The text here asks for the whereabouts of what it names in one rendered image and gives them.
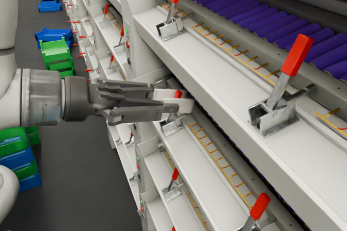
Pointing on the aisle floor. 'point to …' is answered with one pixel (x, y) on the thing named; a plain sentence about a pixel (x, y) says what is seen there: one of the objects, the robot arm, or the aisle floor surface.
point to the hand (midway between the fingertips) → (173, 101)
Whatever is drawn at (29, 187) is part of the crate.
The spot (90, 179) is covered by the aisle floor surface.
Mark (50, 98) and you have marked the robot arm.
